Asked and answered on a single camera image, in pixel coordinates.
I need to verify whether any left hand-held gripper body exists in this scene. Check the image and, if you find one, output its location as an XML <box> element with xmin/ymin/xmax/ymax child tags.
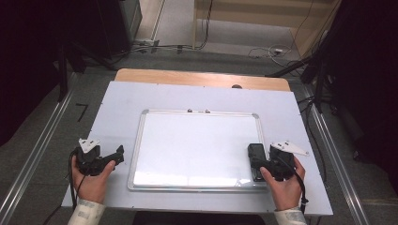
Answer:
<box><xmin>74</xmin><ymin>138</ymin><xmax>107</xmax><ymax>176</ymax></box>

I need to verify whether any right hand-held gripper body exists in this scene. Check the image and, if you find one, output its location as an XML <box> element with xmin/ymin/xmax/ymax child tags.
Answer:
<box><xmin>266</xmin><ymin>141</ymin><xmax>310</xmax><ymax>182</ymax></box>

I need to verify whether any black whiteboard eraser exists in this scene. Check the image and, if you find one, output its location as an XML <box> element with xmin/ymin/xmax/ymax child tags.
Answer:
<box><xmin>247</xmin><ymin>142</ymin><xmax>270</xmax><ymax>183</ymax></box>

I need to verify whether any metal-framed whiteboard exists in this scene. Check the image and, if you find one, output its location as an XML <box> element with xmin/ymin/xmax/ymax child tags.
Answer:
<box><xmin>127</xmin><ymin>109</ymin><xmax>272</xmax><ymax>193</ymax></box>

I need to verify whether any person's left hand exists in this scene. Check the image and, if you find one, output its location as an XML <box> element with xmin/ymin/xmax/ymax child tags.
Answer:
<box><xmin>70</xmin><ymin>157</ymin><xmax>116</xmax><ymax>204</ymax></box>

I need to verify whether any person's right hand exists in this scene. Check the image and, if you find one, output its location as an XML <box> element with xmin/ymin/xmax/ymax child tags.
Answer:
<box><xmin>259</xmin><ymin>157</ymin><xmax>306</xmax><ymax>212</ymax></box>

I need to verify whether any white table cover sheet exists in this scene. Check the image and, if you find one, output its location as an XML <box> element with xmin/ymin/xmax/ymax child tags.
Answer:
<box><xmin>61</xmin><ymin>81</ymin><xmax>333</xmax><ymax>217</ymax></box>

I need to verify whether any person's dark clothing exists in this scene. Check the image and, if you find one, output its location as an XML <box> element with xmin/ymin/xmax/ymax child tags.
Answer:
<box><xmin>130</xmin><ymin>211</ymin><xmax>266</xmax><ymax>225</ymax></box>

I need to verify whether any black stand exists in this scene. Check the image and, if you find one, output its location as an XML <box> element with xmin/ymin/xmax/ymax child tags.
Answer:
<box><xmin>56</xmin><ymin>39</ymin><xmax>117</xmax><ymax>103</ymax></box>
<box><xmin>265</xmin><ymin>29</ymin><xmax>337</xmax><ymax>114</ymax></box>

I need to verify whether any wooden table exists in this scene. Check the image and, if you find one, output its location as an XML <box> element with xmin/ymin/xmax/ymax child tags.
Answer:
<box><xmin>115</xmin><ymin>67</ymin><xmax>292</xmax><ymax>93</ymax></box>

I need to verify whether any power strip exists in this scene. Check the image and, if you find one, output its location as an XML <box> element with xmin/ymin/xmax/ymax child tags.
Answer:
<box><xmin>133</xmin><ymin>38</ymin><xmax>161</xmax><ymax>53</ymax></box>

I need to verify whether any dark cabinet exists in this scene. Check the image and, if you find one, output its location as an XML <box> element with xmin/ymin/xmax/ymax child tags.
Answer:
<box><xmin>60</xmin><ymin>0</ymin><xmax>144</xmax><ymax>59</ymax></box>

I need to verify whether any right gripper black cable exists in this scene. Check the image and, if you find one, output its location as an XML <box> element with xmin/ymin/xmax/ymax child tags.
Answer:
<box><xmin>279</xmin><ymin>155</ymin><xmax>310</xmax><ymax>216</ymax></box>

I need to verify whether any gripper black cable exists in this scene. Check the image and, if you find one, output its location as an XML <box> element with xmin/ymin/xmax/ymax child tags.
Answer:
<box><xmin>68</xmin><ymin>149</ymin><xmax>87</xmax><ymax>211</ymax></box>
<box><xmin>279</xmin><ymin>155</ymin><xmax>310</xmax><ymax>216</ymax></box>

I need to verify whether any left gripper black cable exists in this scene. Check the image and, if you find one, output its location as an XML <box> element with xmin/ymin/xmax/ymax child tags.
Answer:
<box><xmin>68</xmin><ymin>149</ymin><xmax>87</xmax><ymax>211</ymax></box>

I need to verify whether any metal floor rail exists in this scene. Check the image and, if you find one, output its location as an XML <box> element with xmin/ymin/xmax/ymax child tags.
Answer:
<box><xmin>0</xmin><ymin>73</ymin><xmax>78</xmax><ymax>225</ymax></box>
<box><xmin>300</xmin><ymin>83</ymin><xmax>372</xmax><ymax>225</ymax></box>

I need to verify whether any white floor cable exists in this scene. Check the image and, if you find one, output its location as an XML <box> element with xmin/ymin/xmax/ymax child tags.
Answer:
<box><xmin>247</xmin><ymin>44</ymin><xmax>294</xmax><ymax>61</ymax></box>

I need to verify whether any black hanging cable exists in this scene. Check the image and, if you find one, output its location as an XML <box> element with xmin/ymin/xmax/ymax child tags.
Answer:
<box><xmin>194</xmin><ymin>0</ymin><xmax>214</xmax><ymax>51</ymax></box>

